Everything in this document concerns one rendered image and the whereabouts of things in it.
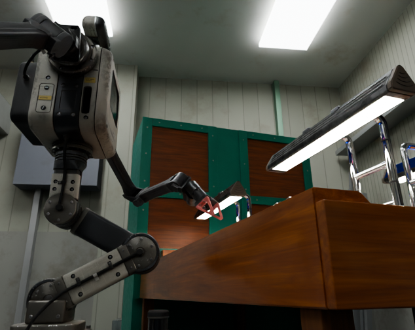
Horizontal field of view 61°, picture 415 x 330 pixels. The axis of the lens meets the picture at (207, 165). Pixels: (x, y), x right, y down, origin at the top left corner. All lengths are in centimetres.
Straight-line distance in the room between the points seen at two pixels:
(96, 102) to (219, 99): 395
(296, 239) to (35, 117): 94
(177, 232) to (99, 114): 132
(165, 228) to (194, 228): 20
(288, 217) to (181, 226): 179
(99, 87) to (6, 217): 366
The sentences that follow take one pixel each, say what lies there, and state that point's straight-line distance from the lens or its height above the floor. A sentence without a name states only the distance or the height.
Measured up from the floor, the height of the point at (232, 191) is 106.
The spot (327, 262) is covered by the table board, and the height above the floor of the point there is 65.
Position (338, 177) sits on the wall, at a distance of 515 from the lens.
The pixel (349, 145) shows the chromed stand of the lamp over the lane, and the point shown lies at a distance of 130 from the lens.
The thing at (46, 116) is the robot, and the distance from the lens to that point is 127.
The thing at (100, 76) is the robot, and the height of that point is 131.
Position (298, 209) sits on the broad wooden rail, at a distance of 63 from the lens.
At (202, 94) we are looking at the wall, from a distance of 512.
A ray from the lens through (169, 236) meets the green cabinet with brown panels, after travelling 237.
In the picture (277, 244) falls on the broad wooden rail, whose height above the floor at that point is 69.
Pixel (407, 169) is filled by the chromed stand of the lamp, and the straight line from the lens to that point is 145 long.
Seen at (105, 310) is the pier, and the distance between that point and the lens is 414.
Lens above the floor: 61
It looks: 20 degrees up
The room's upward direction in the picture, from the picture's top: 1 degrees counter-clockwise
